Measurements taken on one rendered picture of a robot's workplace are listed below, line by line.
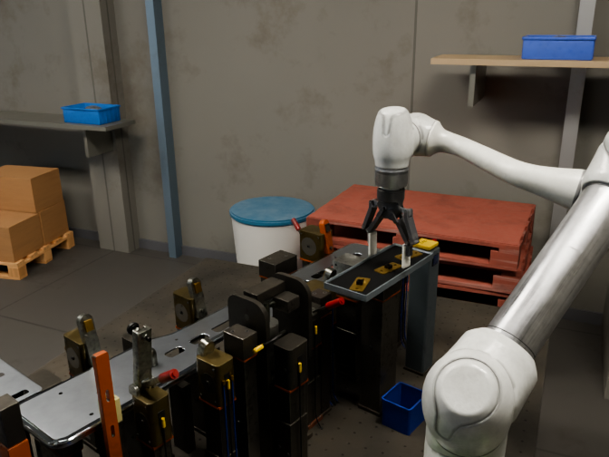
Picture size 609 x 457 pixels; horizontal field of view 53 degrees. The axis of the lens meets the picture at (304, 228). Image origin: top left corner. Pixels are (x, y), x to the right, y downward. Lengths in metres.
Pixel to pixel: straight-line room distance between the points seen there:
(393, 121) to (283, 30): 2.68
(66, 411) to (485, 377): 0.95
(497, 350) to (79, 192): 4.74
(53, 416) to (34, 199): 3.68
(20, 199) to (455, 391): 4.45
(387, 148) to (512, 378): 0.72
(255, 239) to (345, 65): 1.26
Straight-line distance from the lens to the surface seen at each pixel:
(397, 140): 1.60
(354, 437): 1.86
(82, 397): 1.59
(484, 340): 1.15
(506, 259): 3.08
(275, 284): 1.60
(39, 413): 1.58
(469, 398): 1.08
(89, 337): 1.72
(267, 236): 3.75
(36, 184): 5.13
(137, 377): 1.44
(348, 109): 4.08
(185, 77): 4.63
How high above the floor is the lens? 1.86
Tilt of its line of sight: 20 degrees down
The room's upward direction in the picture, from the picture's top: 1 degrees counter-clockwise
